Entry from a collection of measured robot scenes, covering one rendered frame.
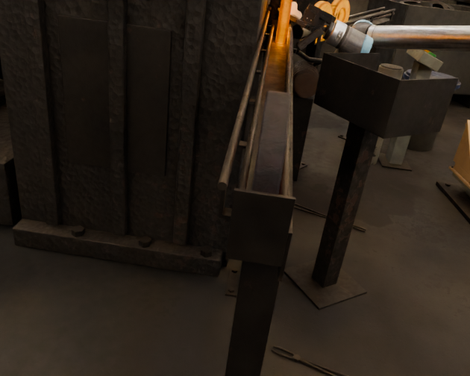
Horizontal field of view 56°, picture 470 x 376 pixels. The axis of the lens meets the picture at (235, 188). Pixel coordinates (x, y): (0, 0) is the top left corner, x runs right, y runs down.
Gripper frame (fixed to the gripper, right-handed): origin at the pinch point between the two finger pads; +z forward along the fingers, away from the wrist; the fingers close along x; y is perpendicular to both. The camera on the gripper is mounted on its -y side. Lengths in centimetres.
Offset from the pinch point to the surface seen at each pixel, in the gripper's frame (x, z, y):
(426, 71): -51, -79, 1
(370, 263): 45, -66, -57
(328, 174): -26, -58, -60
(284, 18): 22.0, -1.6, 0.9
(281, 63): 40.8, -5.9, -9.2
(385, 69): -47, -60, -6
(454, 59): -194, -146, 10
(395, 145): -51, -88, -38
